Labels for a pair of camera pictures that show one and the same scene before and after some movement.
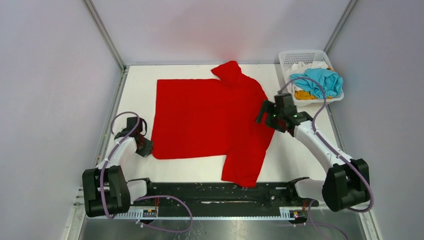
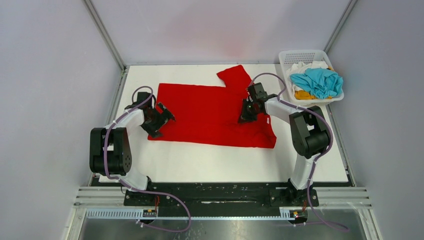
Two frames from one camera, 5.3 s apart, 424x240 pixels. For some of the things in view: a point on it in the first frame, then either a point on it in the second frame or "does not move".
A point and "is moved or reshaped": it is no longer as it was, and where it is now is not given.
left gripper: x=148 y=148 -> x=163 y=116
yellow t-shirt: x=302 y=95 does not move
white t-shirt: x=300 y=67 does not move
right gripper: x=265 y=112 -> x=249 y=111
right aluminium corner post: x=347 y=11 does not move
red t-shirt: x=213 y=117 is moved or reshaped
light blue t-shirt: x=332 y=83 does not move
